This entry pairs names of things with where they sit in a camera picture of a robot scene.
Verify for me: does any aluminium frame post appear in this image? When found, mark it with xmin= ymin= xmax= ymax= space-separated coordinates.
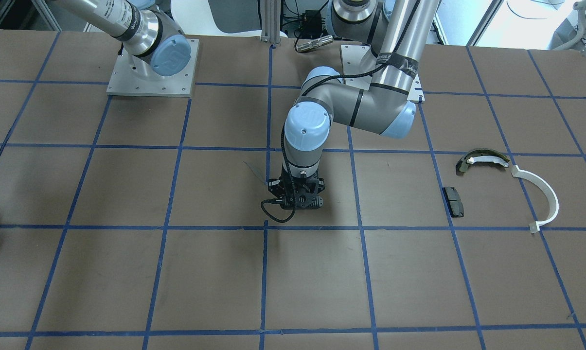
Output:
xmin=259 ymin=0 xmax=281 ymax=47

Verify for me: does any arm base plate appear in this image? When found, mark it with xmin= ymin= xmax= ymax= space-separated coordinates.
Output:
xmin=107 ymin=38 xmax=200 ymax=97
xmin=340 ymin=45 xmax=426 ymax=104

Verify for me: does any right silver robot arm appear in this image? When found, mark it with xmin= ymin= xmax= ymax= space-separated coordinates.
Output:
xmin=56 ymin=0 xmax=192 ymax=77

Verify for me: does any black brake pad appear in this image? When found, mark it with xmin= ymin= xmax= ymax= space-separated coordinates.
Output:
xmin=442 ymin=186 xmax=464 ymax=218

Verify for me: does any dark green brake shoe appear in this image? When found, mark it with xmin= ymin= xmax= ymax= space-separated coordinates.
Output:
xmin=456 ymin=148 xmax=511 ymax=174

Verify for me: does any white plastic arc piece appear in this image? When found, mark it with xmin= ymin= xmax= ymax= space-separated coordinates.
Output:
xmin=511 ymin=165 xmax=560 ymax=234

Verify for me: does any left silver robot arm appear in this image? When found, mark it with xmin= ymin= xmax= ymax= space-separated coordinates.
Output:
xmin=263 ymin=0 xmax=440 ymax=211

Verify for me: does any white plastic chair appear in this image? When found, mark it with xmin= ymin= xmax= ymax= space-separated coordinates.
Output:
xmin=170 ymin=0 xmax=286 ymax=38

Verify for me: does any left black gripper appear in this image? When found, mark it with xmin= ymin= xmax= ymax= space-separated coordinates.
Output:
xmin=266 ymin=170 xmax=325 ymax=210

